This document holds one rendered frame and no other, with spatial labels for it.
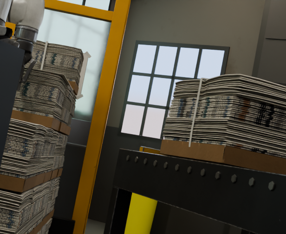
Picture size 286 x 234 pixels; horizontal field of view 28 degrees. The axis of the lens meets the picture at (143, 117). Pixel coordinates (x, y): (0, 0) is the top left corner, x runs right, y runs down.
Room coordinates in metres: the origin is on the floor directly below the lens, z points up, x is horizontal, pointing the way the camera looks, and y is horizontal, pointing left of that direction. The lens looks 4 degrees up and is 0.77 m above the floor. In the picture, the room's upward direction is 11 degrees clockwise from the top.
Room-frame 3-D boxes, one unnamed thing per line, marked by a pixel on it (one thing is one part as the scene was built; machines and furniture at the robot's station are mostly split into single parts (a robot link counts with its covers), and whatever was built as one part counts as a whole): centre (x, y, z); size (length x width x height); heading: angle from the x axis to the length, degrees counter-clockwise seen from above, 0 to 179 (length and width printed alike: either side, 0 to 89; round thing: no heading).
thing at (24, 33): (2.37, 0.54, 1.19); 0.09 x 0.09 x 0.06
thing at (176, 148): (1.75, -0.23, 0.83); 0.29 x 0.16 x 0.04; 112
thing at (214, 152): (1.55, -0.31, 0.83); 0.29 x 0.16 x 0.04; 112
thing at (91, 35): (3.60, 0.59, 1.28); 0.57 x 0.01 x 0.65; 92
